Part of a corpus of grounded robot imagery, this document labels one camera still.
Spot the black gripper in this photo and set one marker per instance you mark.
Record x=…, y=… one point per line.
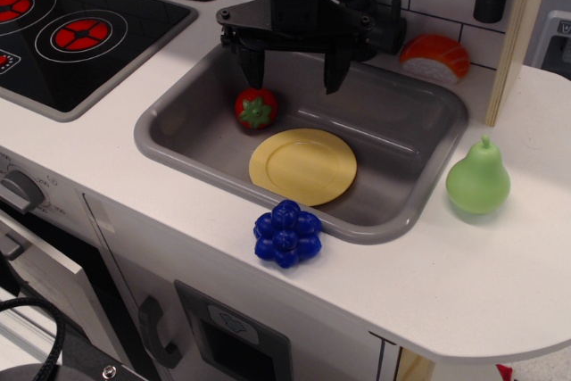
x=306, y=26

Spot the blue toy blueberries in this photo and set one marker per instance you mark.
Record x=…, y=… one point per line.
x=287, y=235

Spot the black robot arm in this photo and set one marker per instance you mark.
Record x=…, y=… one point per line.
x=325, y=27

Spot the yellow toy plate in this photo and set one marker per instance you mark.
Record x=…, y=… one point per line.
x=307, y=165

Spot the grey toy sink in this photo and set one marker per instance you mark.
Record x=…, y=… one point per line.
x=401, y=130

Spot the red toy strawberry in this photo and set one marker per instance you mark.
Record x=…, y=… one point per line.
x=256, y=108

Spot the salmon sushi toy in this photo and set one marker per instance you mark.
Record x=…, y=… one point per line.
x=436, y=57

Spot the green toy pear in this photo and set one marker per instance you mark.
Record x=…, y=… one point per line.
x=479, y=183

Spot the black toy stovetop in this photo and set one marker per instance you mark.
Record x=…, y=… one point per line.
x=61, y=57

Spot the grey appliance background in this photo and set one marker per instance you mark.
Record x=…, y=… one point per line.
x=552, y=52

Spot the wooden side panel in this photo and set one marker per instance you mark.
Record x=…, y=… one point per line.
x=520, y=29

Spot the grey dishwasher panel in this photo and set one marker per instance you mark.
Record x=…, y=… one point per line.
x=232, y=342

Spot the grey oven knob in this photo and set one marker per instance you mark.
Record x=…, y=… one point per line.
x=20, y=192

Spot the grey cabinet door handle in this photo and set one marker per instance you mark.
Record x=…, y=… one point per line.
x=149, y=318

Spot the grey oven door handle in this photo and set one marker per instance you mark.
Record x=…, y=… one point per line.
x=11, y=248

